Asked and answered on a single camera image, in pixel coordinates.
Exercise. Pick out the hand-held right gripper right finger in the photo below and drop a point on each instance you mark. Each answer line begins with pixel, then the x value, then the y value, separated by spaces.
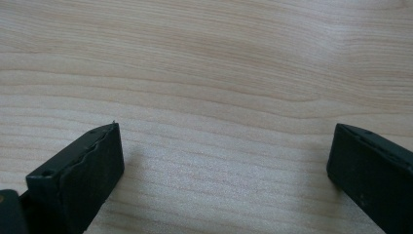
pixel 373 175

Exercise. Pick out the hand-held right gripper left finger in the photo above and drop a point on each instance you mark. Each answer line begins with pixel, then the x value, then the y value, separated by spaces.
pixel 84 175

